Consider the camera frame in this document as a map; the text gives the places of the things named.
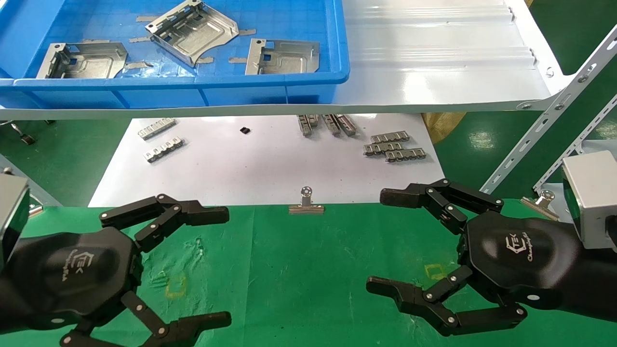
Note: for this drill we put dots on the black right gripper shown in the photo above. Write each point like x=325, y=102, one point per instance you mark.
x=520, y=260

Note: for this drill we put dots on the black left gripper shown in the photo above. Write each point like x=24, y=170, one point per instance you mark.
x=77, y=274

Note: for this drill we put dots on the curved-edge sheet metal bracket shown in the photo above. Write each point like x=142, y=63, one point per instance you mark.
x=197, y=36

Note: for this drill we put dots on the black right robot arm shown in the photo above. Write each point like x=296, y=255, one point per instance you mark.
x=600, y=284

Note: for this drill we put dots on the small toothed metal clip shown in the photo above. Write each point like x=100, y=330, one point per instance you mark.
x=165, y=149
x=390, y=137
x=347, y=125
x=304, y=126
x=314, y=119
x=382, y=148
x=331, y=125
x=156, y=128
x=406, y=154

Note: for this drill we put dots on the green cloth mat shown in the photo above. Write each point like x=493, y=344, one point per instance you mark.
x=313, y=270

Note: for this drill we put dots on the white paper sheet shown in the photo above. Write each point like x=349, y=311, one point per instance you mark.
x=265, y=168

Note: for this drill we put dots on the yellow brown bag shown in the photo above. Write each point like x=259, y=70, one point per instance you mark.
x=441, y=125

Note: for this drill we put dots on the tiny black part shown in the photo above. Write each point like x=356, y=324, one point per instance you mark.
x=245, y=130

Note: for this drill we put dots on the white slotted angle strut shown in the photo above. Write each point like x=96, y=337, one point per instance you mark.
x=578, y=144
x=544, y=120

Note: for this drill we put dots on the white metal shelf board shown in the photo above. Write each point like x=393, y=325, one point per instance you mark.
x=434, y=72

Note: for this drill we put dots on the grey tape strip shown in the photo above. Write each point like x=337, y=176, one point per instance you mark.
x=137, y=64
x=237, y=60
x=140, y=39
x=206, y=60
x=96, y=41
x=248, y=32
x=144, y=19

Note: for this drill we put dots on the dark metal caster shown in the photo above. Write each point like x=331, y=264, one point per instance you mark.
x=25, y=137

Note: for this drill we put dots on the blue plastic bin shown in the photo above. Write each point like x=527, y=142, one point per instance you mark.
x=289, y=19

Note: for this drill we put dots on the grey metal frame bar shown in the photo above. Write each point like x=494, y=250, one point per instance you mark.
x=41, y=195

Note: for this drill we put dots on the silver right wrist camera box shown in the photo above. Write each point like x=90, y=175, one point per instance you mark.
x=593, y=197

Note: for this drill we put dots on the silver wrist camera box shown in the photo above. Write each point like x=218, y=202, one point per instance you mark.
x=12, y=217
x=593, y=197

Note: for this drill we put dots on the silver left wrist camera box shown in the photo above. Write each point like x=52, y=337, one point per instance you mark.
x=12, y=217

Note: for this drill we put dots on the metal bracket with side flange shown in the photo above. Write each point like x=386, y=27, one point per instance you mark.
x=91, y=62

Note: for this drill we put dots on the flat stamped metal bracket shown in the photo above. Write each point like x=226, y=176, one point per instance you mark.
x=289, y=60

